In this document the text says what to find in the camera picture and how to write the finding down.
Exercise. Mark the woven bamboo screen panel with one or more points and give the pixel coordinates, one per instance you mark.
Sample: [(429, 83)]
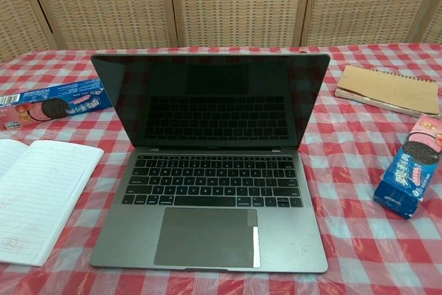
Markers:
[(14, 15), (435, 29), (103, 5), (362, 5), (241, 5)]

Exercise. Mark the blue pink Oreo cookie box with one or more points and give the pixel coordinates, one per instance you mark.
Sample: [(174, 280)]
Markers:
[(404, 184), (52, 105)]

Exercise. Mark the open white lined notebook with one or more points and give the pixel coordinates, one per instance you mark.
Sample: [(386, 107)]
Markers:
[(41, 198)]

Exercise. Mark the brown spiral notebook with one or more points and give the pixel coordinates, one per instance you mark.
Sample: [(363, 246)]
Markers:
[(386, 89)]

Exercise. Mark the red white checkered tablecloth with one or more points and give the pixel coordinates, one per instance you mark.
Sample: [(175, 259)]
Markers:
[(345, 257)]

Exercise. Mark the silver laptop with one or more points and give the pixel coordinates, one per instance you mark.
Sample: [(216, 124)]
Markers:
[(207, 239)]

